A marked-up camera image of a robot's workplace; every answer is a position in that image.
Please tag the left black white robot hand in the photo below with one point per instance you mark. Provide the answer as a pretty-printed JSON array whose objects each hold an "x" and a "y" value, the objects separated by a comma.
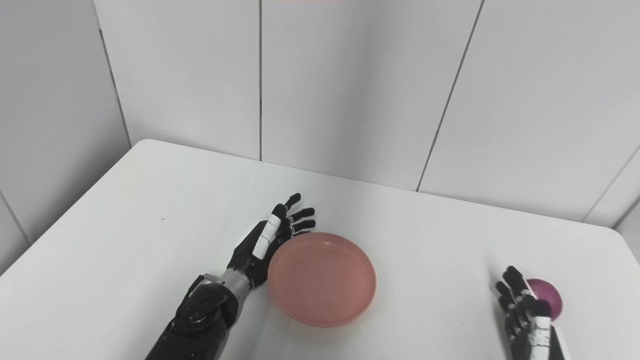
[{"x": 252, "y": 257}]

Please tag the purple red onion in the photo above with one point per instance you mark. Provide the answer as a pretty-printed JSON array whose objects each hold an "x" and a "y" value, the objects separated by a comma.
[{"x": 550, "y": 297}]

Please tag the pink round plate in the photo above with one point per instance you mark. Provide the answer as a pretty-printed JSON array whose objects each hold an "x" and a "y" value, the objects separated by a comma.
[{"x": 322, "y": 280}]

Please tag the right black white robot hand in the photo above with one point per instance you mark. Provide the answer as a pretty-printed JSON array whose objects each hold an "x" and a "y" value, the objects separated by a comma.
[{"x": 522, "y": 325}]

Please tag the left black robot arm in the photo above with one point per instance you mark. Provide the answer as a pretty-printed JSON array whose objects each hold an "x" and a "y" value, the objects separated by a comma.
[{"x": 200, "y": 325}]

